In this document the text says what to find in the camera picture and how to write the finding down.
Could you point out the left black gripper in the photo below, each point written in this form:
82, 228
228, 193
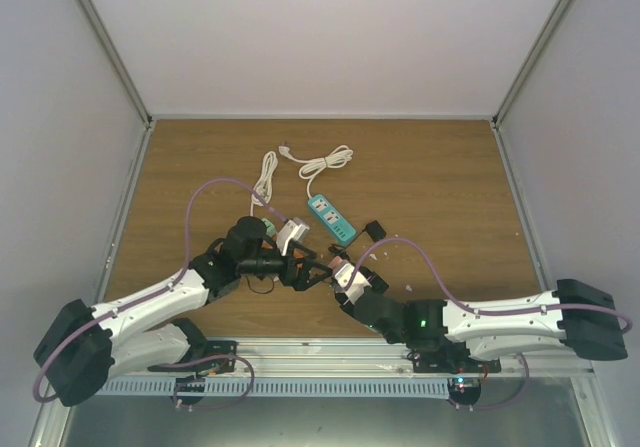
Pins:
300, 281

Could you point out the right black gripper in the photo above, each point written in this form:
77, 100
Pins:
371, 276

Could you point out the green charger plug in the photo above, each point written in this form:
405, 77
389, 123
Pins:
271, 230

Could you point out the teal power strip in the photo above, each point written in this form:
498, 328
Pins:
339, 227

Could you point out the orange power strip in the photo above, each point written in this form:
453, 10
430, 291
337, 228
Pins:
302, 258

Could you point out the pink charger plug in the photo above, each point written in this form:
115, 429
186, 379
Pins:
336, 261

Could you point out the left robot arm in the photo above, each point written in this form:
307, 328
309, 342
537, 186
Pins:
85, 346

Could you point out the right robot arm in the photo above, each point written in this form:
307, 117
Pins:
573, 316

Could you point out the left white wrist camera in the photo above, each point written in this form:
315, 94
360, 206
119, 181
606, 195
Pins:
294, 230

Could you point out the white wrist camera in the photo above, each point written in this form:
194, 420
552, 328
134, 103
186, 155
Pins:
348, 283
294, 230

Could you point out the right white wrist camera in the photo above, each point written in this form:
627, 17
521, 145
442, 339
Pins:
348, 283

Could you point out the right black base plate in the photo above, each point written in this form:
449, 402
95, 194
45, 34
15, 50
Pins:
466, 374

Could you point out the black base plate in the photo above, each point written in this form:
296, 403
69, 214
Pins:
466, 374
212, 360

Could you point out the aluminium front rail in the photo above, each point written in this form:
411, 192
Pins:
373, 358

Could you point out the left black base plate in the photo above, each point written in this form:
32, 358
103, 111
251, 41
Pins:
212, 360

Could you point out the grey slotted cable duct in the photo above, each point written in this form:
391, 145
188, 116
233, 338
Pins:
233, 387

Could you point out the left aluminium frame post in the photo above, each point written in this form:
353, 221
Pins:
108, 46

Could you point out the aluminium frame post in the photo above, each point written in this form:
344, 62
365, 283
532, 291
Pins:
550, 27
108, 46

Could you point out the right aluminium frame post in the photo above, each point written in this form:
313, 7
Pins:
550, 27

